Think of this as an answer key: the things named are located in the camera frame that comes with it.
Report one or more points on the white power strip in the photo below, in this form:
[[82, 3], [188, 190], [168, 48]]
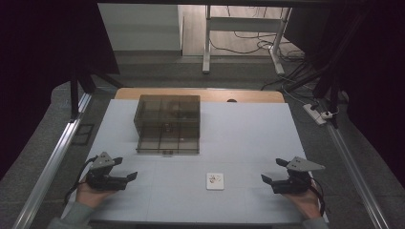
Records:
[[313, 113]]

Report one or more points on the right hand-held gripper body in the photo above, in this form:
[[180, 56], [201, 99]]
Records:
[[294, 184]]

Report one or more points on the aluminium rail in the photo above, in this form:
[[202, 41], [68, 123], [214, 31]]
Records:
[[356, 175], [51, 168]]

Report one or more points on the white desk frame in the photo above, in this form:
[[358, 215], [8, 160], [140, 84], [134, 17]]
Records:
[[245, 24]]

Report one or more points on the person's right hand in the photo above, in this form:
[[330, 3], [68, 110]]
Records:
[[307, 202]]

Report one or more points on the white table mat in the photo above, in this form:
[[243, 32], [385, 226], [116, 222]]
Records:
[[248, 136]]

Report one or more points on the small white printed card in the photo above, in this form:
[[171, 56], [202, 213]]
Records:
[[215, 181]]

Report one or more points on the black metal stand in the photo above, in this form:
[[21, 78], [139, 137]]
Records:
[[74, 95], [331, 79]]

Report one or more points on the dark curtain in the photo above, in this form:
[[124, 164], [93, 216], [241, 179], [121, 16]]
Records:
[[41, 63], [372, 79]]

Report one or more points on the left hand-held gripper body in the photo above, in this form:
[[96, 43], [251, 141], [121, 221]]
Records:
[[105, 183]]

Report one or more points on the person's left hand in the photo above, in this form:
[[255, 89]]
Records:
[[89, 196]]

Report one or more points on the dark desk grommet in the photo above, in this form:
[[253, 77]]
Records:
[[231, 100]]

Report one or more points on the tinted transparent drawer box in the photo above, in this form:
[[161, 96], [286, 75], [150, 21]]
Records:
[[167, 124]]

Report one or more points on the white cabinet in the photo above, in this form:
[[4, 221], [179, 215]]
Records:
[[140, 28]]

